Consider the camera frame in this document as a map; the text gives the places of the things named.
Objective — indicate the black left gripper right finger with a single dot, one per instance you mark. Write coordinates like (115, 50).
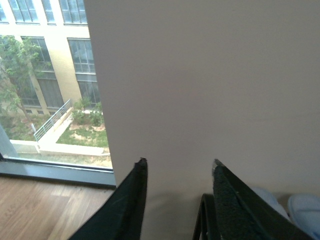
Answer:
(243, 215)

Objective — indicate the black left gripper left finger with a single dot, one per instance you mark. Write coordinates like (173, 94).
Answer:
(121, 216)

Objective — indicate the light blue slide sandal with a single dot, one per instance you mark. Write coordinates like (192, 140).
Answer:
(304, 211)
(270, 199)

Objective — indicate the black metal shoe rack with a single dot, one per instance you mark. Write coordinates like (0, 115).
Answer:
(206, 227)

